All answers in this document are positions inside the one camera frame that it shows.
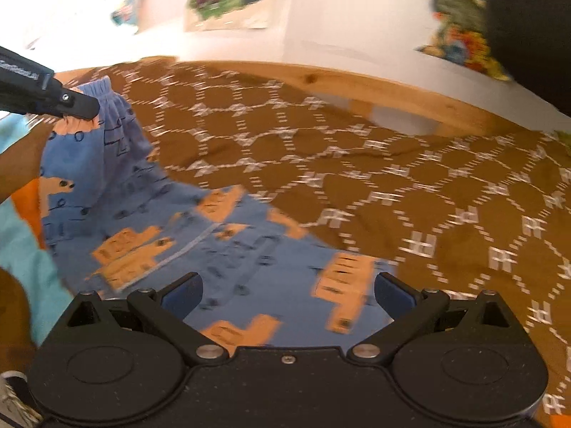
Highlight wooden bed frame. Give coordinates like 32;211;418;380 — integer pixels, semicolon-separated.
56;55;551;138

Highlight grey white striped object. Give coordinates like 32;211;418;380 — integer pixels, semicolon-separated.
0;369;43;428

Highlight light blue orange blanket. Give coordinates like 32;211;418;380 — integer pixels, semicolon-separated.
0;113;74;347

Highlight floral yellow wall poster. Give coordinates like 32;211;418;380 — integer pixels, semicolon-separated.
414;0;515;83

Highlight blue patterned pants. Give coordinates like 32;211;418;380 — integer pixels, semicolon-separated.
39;76;399;349

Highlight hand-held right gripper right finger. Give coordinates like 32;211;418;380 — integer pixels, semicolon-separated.
347;273;514;365

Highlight black cloth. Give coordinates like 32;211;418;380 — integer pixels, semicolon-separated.
485;0;571;117

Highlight brown patterned blanket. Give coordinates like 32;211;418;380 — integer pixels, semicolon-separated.
0;57;571;428

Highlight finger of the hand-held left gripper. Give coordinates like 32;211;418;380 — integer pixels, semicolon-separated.
27;78;101;121

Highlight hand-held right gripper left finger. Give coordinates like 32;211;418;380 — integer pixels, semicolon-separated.
66;273;232;366

